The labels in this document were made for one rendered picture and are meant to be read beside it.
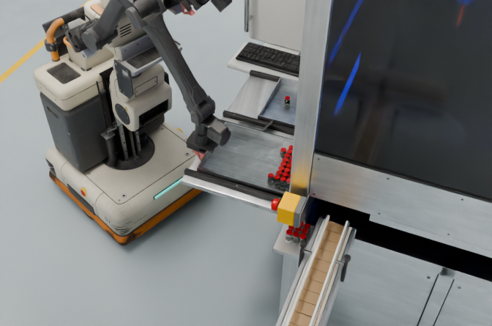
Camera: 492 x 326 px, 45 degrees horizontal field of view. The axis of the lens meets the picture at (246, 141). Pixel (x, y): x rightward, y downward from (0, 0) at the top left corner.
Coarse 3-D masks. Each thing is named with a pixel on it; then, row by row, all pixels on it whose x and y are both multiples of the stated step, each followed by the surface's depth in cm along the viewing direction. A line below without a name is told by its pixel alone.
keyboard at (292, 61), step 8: (248, 48) 275; (256, 48) 275; (264, 48) 275; (272, 48) 275; (240, 56) 272; (248, 56) 270; (256, 56) 270; (264, 56) 271; (272, 56) 270; (280, 56) 271; (288, 56) 270; (296, 56) 271; (256, 64) 269; (264, 64) 268; (272, 64) 266; (280, 64) 266; (288, 64) 266; (296, 64) 266; (280, 72) 266; (288, 72) 264; (296, 72) 263
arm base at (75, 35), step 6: (84, 24) 214; (72, 30) 216; (78, 30) 214; (66, 36) 216; (72, 36) 216; (78, 36) 214; (72, 42) 216; (78, 42) 216; (72, 48) 218; (78, 48) 218; (84, 48) 219
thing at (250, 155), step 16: (240, 128) 224; (224, 144) 221; (240, 144) 221; (256, 144) 221; (272, 144) 221; (288, 144) 220; (208, 160) 215; (224, 160) 215; (240, 160) 215; (256, 160) 215; (272, 160) 215; (224, 176) 205; (240, 176) 209; (256, 176) 209; (272, 192) 201; (288, 192) 204
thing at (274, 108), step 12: (276, 84) 242; (288, 84) 246; (276, 96) 242; (288, 96) 242; (264, 108) 234; (276, 108) 236; (288, 108) 236; (264, 120) 228; (276, 120) 226; (288, 120) 231
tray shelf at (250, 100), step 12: (252, 84) 247; (264, 84) 247; (240, 96) 242; (252, 96) 242; (264, 96) 242; (228, 108) 236; (240, 108) 236; (252, 108) 236; (228, 120) 231; (276, 132) 226; (192, 168) 212; (192, 180) 208; (216, 192) 205; (228, 192) 204; (240, 192) 204; (252, 204) 202; (264, 204) 200; (312, 204) 200
